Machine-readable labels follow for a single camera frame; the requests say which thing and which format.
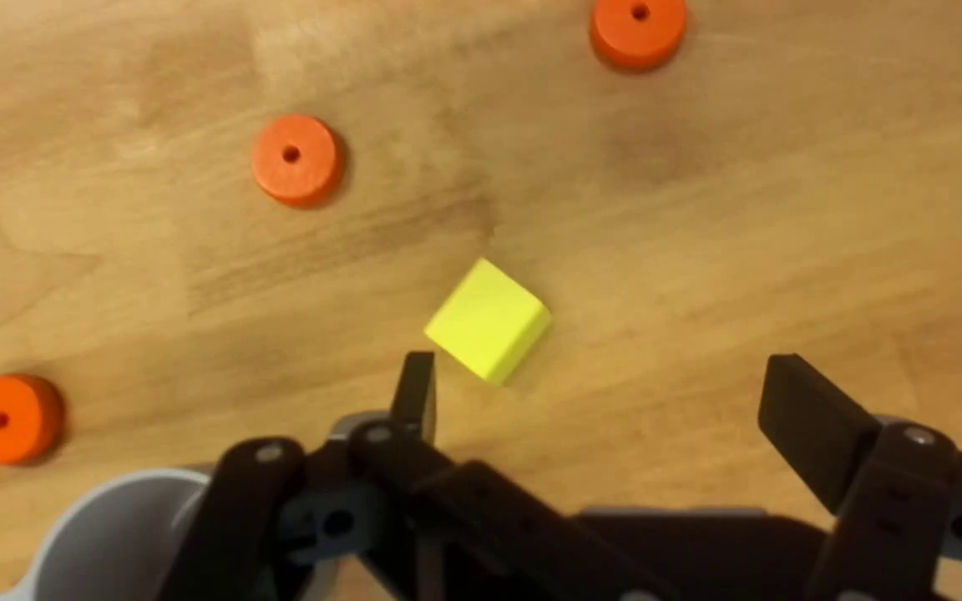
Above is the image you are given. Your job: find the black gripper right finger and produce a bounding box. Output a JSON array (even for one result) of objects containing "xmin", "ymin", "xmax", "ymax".
[{"xmin": 758, "ymin": 351, "xmax": 962, "ymax": 601}]

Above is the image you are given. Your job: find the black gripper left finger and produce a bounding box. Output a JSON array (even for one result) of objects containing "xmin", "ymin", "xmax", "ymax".
[{"xmin": 158, "ymin": 348, "xmax": 574, "ymax": 601}]

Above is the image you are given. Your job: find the gray pot with handle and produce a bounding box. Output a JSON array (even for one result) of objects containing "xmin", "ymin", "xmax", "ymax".
[{"xmin": 0, "ymin": 464, "xmax": 223, "ymax": 601}]

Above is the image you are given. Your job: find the yellow cube block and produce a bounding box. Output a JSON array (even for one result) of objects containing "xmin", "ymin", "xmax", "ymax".
[{"xmin": 420, "ymin": 255, "xmax": 559, "ymax": 391}]

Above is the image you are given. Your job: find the orange disc with hole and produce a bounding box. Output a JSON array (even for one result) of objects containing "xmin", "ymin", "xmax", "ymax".
[
  {"xmin": 0, "ymin": 372, "xmax": 72, "ymax": 469},
  {"xmin": 247, "ymin": 109, "xmax": 351, "ymax": 213},
  {"xmin": 585, "ymin": 0, "xmax": 691, "ymax": 76}
]

